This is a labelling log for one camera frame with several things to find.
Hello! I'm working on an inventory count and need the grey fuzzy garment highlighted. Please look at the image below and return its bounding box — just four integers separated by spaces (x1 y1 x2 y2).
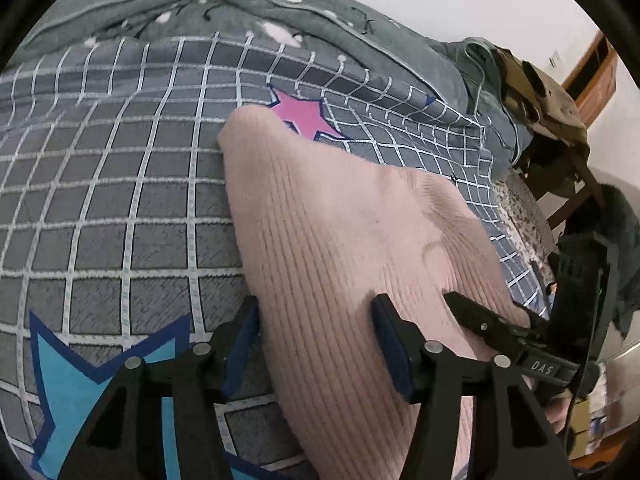
596 182 640 332

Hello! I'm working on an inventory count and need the cardboard box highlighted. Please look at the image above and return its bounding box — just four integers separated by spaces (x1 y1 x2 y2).
569 394 617 462

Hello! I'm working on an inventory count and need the grey-green printed blanket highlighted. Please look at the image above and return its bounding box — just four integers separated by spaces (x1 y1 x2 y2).
20 0 532 162

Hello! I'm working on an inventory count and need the pink knitted sweater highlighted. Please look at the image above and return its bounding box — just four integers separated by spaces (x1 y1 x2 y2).
219 105 532 480

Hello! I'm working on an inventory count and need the floral mattress sheet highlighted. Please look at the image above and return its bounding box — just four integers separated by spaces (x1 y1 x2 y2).
492 172 559 311

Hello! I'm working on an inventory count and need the wooden door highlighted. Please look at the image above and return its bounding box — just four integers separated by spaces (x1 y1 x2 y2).
561 30 619 107

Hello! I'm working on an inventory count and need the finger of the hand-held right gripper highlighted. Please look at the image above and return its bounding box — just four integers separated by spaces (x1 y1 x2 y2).
522 310 552 337
444 291 532 356

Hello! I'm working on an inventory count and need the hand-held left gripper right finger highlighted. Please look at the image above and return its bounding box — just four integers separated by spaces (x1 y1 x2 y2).
371 294 576 480

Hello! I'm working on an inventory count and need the khaki garment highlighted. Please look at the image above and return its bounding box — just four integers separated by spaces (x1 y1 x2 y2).
492 46 589 144

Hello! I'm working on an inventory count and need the person's right hand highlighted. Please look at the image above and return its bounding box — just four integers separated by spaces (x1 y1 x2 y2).
546 391 577 434

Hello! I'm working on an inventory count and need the wooden chair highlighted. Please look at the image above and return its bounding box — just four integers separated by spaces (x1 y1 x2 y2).
515 130 609 232

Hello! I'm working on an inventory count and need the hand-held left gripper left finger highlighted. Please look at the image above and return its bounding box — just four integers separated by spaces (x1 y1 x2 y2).
57 296 261 480

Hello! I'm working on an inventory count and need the grey checked bed sheet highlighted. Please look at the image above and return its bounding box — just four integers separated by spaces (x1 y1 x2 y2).
0 32 553 480

